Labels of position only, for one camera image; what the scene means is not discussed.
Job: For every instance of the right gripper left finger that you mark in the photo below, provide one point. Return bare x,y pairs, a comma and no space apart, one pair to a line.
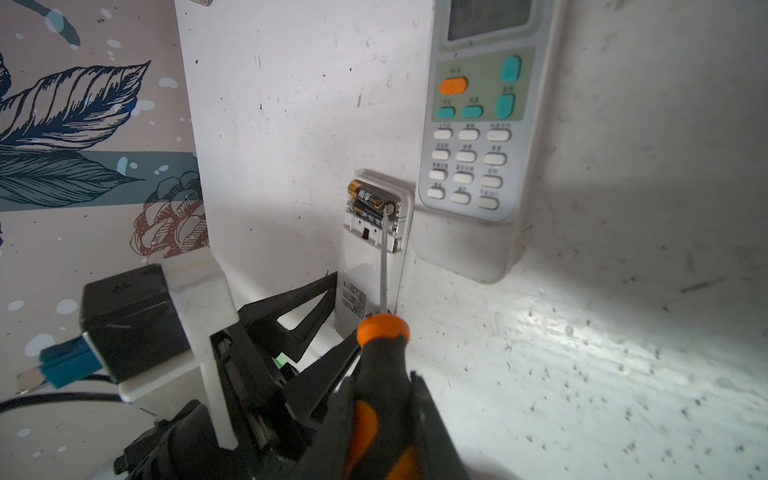
327,456

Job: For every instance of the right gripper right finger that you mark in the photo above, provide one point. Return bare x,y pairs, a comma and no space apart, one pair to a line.
437,456

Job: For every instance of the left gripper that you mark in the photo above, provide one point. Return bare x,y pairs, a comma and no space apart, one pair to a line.
276,412

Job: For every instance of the orange black screwdriver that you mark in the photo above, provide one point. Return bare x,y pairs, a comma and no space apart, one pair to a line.
382,442

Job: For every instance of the white remote control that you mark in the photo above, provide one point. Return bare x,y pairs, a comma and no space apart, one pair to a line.
372,259
489,71

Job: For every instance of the black gold AAA battery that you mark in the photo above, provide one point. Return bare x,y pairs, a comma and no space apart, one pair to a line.
373,197

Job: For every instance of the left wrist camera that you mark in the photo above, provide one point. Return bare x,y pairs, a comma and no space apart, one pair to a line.
151,330

